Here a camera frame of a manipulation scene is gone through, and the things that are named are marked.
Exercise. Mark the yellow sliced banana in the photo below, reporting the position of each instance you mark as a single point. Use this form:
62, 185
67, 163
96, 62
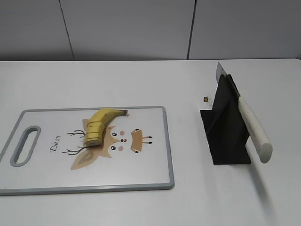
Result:
95, 129

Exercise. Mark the white handled kitchen knife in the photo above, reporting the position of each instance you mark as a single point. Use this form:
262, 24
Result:
256, 131

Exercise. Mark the white deer cutting board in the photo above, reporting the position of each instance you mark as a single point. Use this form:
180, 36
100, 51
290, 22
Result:
44, 154

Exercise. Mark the black knife stand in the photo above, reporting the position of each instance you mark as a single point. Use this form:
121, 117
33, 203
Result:
225, 129

